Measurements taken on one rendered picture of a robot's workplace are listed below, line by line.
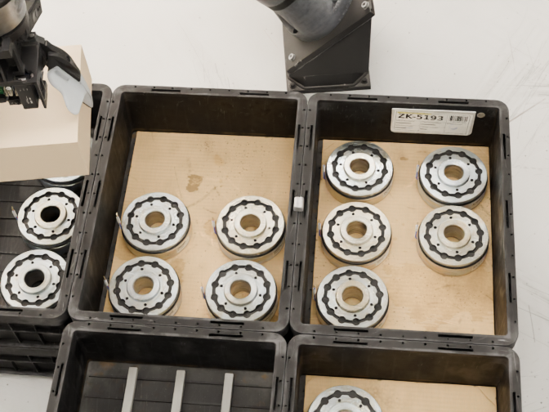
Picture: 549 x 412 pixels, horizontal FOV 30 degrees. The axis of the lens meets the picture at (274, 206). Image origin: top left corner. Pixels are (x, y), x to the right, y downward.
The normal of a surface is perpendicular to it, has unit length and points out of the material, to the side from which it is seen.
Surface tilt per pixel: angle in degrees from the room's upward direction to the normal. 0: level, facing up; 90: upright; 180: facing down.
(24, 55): 1
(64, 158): 90
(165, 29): 0
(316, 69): 90
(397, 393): 0
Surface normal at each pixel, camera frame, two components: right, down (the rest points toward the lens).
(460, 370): -0.08, 0.85
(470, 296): -0.04, -0.52
